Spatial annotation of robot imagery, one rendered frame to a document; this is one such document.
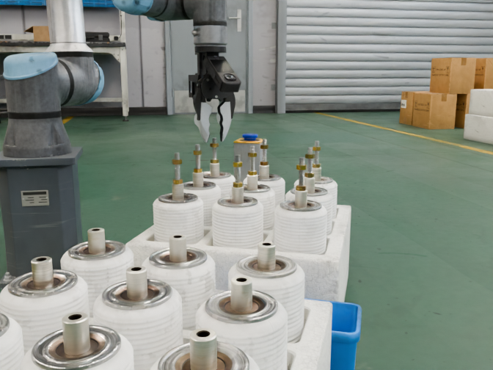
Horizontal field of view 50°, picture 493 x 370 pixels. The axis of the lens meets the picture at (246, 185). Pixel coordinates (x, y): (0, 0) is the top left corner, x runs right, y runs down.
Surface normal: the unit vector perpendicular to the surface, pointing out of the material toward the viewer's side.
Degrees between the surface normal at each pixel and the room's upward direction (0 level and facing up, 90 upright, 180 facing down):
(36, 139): 72
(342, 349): 92
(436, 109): 90
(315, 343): 0
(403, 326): 0
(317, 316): 0
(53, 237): 90
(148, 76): 90
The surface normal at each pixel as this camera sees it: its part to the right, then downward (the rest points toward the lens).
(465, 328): 0.00, -0.98
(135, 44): 0.20, 0.21
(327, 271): -0.24, 0.21
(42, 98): 0.63, 0.16
